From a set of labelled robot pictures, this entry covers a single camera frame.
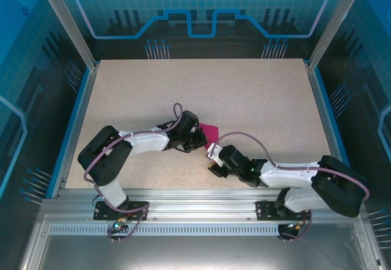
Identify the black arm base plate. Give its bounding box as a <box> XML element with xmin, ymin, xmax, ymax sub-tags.
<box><xmin>93</xmin><ymin>200</ymin><xmax>151</xmax><ymax>221</ymax></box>
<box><xmin>255</xmin><ymin>199</ymin><xmax>313</xmax><ymax>221</ymax></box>

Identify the aluminium frame post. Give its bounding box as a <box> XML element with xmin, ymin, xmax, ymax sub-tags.
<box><xmin>34</xmin><ymin>0</ymin><xmax>100</xmax><ymax>71</ymax></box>
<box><xmin>306</xmin><ymin>0</ymin><xmax>369</xmax><ymax>71</ymax></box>

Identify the blue edge strip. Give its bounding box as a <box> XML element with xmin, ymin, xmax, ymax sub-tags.
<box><xmin>313</xmin><ymin>68</ymin><xmax>352</xmax><ymax>173</ymax></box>
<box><xmin>45</xmin><ymin>67</ymin><xmax>92</xmax><ymax>199</ymax></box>

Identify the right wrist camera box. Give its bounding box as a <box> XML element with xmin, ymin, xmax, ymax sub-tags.
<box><xmin>206</xmin><ymin>144</ymin><xmax>226</xmax><ymax>166</ymax></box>

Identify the aluminium cross rail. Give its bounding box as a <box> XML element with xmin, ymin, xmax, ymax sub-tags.
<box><xmin>41</xmin><ymin>187</ymin><xmax>366</xmax><ymax>222</ymax></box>

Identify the small connector with green light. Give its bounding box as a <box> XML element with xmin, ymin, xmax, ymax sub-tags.
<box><xmin>112</xmin><ymin>217</ymin><xmax>128</xmax><ymax>232</ymax></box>
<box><xmin>285</xmin><ymin>221</ymin><xmax>307</xmax><ymax>232</ymax></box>

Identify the shiny metal tray panel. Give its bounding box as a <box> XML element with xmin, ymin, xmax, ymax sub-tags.
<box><xmin>18</xmin><ymin>214</ymin><xmax>387</xmax><ymax>270</ymax></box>

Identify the grey slotted cable duct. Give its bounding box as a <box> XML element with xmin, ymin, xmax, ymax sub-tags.
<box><xmin>48</xmin><ymin>224</ymin><xmax>337</xmax><ymax>238</ymax></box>

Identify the aluminium side rail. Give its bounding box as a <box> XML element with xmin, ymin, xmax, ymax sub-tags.
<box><xmin>305</xmin><ymin>62</ymin><xmax>343</xmax><ymax>164</ymax></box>
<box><xmin>57</xmin><ymin>62</ymin><xmax>100</xmax><ymax>197</ymax></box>

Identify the pink square paper sheet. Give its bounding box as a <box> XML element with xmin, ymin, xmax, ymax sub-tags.
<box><xmin>199</xmin><ymin>123</ymin><xmax>220</xmax><ymax>153</ymax></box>

